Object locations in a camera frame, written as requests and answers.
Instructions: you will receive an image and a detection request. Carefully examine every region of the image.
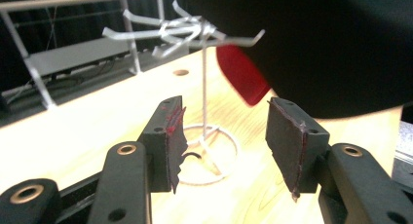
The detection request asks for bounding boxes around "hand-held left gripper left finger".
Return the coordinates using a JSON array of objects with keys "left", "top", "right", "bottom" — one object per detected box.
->
[{"left": 137, "top": 94, "right": 190, "bottom": 196}]

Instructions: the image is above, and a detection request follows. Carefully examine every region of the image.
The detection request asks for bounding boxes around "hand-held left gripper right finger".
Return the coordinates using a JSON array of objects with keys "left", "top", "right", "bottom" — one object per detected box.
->
[{"left": 265, "top": 96, "right": 331, "bottom": 203}]

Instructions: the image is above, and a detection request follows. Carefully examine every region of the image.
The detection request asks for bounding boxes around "white wire hat rack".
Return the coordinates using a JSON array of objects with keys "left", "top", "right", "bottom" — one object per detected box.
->
[{"left": 102, "top": 0, "right": 266, "bottom": 187}]

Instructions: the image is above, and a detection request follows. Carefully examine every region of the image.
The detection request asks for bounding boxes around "red baseball cap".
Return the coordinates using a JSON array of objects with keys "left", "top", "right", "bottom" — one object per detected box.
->
[{"left": 215, "top": 44, "right": 273, "bottom": 108}]

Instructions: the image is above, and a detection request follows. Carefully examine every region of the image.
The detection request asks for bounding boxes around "gray metal desk frame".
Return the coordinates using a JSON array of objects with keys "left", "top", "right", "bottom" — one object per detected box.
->
[{"left": 0, "top": 0, "right": 168, "bottom": 110}]

